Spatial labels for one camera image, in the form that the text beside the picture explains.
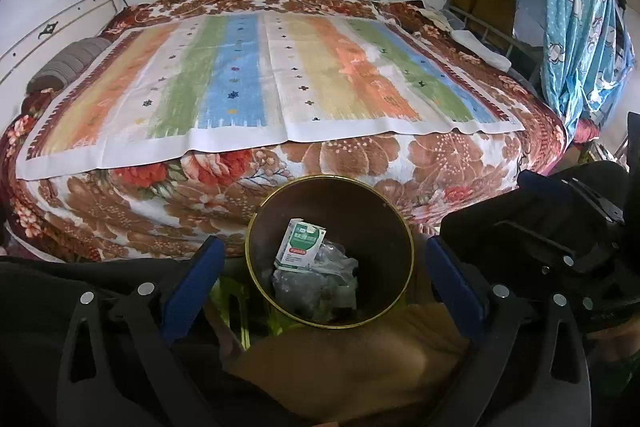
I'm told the blue patterned hanging cloth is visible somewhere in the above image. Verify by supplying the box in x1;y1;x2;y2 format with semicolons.
541;0;636;141

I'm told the white medicine box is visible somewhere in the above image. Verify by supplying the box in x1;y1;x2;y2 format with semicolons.
274;218;326;271

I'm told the dark round trash bin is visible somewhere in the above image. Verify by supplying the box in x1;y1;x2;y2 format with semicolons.
245;176;416;329

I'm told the white rolled cloth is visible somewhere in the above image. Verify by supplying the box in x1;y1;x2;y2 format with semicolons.
450;29;512;72

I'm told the white headboard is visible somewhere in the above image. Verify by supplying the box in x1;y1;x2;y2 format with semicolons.
1;0;117;83

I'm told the striped colourful mat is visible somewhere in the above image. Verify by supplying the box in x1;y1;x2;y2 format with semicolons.
16;12;522;180

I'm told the grey striped pillow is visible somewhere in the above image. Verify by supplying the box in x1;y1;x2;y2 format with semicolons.
26;37;111;94

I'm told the floral brown bed blanket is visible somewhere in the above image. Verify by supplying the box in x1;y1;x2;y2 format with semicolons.
1;0;566;262

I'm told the metal rack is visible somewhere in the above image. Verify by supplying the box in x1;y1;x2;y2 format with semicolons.
442;5;544;88

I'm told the clear plastic wrapper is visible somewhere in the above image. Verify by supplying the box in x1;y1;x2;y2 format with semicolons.
271;242;358;324

